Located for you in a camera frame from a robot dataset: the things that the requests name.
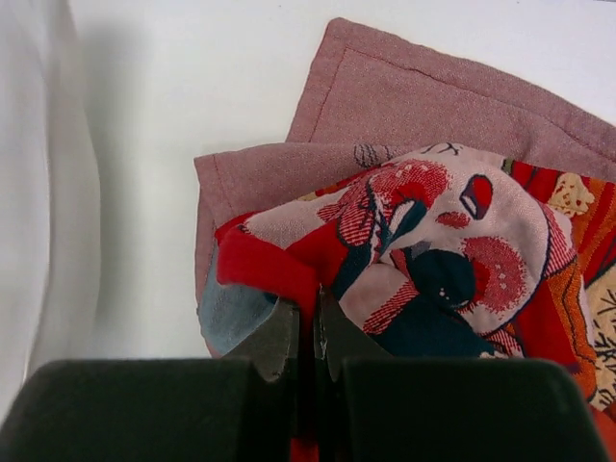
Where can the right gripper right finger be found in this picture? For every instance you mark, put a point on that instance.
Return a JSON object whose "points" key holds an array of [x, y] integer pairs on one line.
{"points": [[377, 407]]}

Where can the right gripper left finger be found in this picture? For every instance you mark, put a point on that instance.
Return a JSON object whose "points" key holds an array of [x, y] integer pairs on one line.
{"points": [[240, 407]]}

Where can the red patterned pillowcase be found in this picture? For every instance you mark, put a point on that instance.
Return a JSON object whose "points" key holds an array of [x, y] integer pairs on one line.
{"points": [[451, 209]]}

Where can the white pillow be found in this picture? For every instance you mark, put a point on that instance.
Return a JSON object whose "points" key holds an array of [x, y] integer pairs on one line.
{"points": [[50, 194]]}

